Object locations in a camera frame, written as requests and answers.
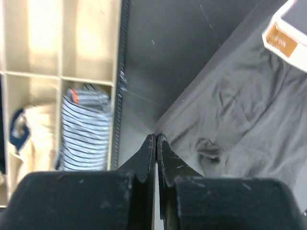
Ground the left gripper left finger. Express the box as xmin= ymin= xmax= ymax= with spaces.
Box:
xmin=118 ymin=134 xmax=156 ymax=230

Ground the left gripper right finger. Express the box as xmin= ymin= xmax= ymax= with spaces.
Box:
xmin=156 ymin=134 xmax=204 ymax=230

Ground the grey underwear white waistband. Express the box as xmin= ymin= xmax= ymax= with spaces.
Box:
xmin=155 ymin=0 xmax=307 ymax=192

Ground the grey striped rolled underwear front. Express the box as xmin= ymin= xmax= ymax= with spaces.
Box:
xmin=54 ymin=83 xmax=112 ymax=171

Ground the beige rolled underwear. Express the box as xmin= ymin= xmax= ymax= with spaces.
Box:
xmin=8 ymin=103 xmax=56 ymax=188

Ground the black compartment storage box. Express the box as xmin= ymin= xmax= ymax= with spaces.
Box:
xmin=0 ymin=0 xmax=131 ymax=208

